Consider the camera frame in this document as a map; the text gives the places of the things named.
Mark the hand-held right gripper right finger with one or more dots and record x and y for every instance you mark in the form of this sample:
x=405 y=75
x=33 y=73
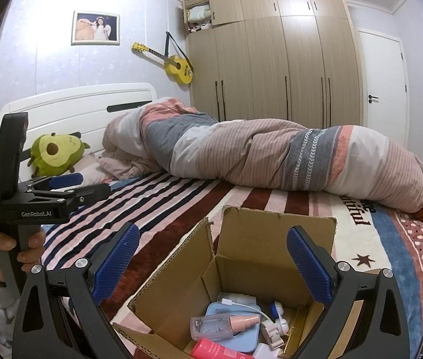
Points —
x=308 y=265

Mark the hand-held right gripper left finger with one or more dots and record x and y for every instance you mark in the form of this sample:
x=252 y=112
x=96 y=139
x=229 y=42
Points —
x=116 y=265

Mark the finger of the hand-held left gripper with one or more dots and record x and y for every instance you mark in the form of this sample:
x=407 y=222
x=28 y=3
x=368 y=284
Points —
x=65 y=180
x=88 y=192

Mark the blue white contact lens case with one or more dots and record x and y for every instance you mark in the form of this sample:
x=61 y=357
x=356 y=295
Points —
x=282 y=310

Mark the cardboard box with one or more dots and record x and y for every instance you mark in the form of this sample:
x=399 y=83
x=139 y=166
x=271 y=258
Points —
x=256 y=239

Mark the slim gold box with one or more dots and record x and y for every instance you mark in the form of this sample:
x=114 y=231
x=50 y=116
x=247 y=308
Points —
x=301 y=329

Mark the beige plastic holder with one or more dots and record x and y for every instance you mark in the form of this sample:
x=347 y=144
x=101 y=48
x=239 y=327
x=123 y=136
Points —
x=271 y=334

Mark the blue square box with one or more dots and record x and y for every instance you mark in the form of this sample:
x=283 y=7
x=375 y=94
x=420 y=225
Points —
x=247 y=340

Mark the small white box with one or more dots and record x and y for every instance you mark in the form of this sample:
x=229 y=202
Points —
x=267 y=353

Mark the clear plastic bottle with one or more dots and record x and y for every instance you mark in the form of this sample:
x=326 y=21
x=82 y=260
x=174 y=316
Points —
x=211 y=327

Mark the pink spray bottle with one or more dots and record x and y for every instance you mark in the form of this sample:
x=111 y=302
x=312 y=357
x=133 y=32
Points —
x=215 y=349

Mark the green avocado plush toy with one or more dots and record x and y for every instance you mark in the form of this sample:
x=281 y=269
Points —
x=56 y=153

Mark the white bed headboard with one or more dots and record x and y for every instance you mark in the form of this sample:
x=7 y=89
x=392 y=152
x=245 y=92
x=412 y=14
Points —
x=65 y=101

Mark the striped printed blanket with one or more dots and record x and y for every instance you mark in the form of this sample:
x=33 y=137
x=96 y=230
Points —
x=181 y=202

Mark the striped pink grey duvet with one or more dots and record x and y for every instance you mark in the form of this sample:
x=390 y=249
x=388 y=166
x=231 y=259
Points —
x=271 y=149

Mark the yellow guitar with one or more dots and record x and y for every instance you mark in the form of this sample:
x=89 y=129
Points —
x=178 y=69

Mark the white door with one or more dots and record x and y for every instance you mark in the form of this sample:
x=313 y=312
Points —
x=383 y=82

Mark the wooden wardrobe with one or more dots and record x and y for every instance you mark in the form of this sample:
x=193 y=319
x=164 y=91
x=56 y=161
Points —
x=271 y=63

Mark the folded green towel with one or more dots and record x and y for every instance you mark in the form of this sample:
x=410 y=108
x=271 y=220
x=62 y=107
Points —
x=198 y=14

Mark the framed wall poster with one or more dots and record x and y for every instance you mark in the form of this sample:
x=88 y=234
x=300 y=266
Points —
x=95 y=28

